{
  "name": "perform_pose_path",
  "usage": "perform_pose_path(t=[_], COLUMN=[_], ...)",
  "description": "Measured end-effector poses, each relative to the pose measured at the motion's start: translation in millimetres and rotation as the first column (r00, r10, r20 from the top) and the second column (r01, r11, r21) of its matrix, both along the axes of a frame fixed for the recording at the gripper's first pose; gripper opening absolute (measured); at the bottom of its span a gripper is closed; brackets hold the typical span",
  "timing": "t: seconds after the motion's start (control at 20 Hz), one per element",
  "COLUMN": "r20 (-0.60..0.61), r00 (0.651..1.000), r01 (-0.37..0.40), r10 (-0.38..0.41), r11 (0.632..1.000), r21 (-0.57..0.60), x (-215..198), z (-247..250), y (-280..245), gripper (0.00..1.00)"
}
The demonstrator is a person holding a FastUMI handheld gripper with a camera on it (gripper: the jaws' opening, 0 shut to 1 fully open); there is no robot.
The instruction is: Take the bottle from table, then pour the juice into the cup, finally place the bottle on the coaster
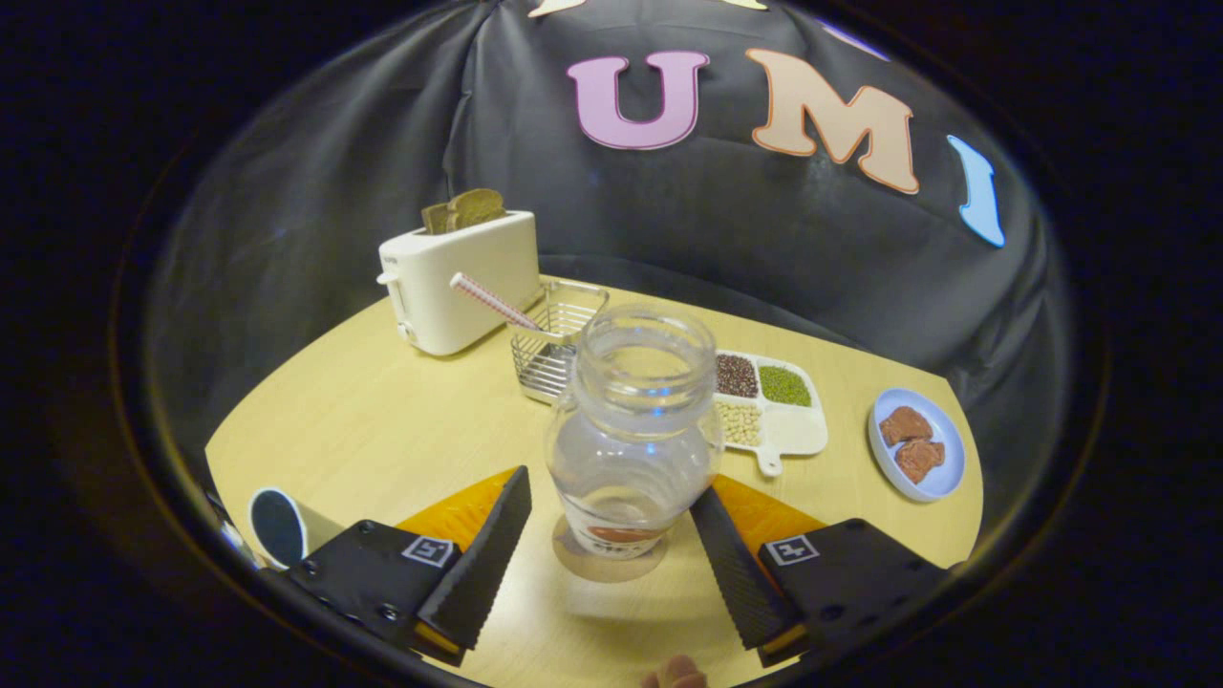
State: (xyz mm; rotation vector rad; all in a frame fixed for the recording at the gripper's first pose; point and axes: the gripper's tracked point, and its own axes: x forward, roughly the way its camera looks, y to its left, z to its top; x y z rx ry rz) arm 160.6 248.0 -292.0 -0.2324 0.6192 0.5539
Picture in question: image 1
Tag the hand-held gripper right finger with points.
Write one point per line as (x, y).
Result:
(740, 573)

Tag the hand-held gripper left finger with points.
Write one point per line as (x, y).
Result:
(478, 564)

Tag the round brown coaster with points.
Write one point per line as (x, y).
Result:
(611, 571)

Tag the clear plastic juice bottle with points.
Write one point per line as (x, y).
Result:
(631, 449)

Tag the white cup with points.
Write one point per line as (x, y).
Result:
(277, 527)

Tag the white divided tray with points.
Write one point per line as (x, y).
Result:
(793, 435)

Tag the pile of pale soybeans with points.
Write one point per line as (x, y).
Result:
(740, 422)

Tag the wooden table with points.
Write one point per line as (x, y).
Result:
(382, 420)

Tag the pile of green beans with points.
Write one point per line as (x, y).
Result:
(784, 386)

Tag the pile of dark red beans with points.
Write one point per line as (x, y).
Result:
(737, 376)

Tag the light blue plate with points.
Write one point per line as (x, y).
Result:
(948, 468)

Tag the red white striped straw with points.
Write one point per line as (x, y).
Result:
(487, 298)

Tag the white toaster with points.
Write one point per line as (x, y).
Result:
(459, 287)

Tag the black backdrop cloth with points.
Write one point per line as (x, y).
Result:
(717, 229)

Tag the brown bread slice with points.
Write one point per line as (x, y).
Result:
(478, 205)
(436, 218)

